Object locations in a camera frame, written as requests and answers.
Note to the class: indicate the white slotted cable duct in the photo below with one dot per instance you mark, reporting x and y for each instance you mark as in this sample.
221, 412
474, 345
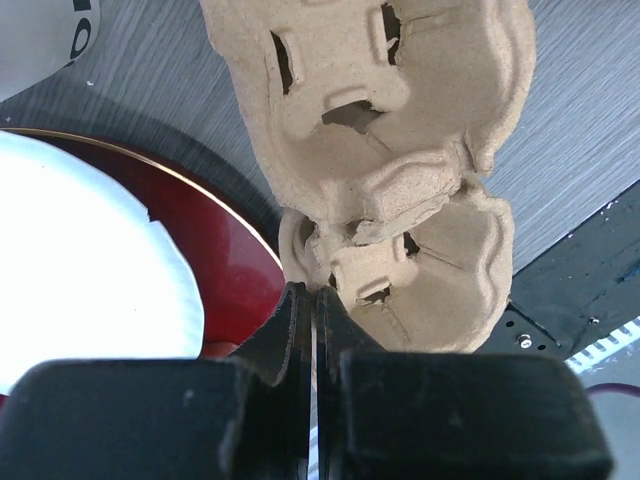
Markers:
600, 350

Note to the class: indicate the brown pulp cup carrier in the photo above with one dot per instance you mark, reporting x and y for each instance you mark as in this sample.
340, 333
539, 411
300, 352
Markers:
374, 123

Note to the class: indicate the white paper plates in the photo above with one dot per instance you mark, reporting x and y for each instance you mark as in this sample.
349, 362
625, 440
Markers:
85, 272

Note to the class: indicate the stack of white paper cups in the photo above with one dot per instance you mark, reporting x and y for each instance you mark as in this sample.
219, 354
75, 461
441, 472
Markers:
41, 37

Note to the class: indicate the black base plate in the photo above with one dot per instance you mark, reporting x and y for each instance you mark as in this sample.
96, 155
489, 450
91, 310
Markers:
579, 290

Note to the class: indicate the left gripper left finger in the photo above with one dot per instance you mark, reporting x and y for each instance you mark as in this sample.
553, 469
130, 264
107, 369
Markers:
273, 440

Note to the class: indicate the red round tray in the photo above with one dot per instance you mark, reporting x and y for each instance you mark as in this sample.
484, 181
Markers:
239, 278

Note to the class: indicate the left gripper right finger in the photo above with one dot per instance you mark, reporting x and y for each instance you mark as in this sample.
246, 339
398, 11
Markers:
351, 394

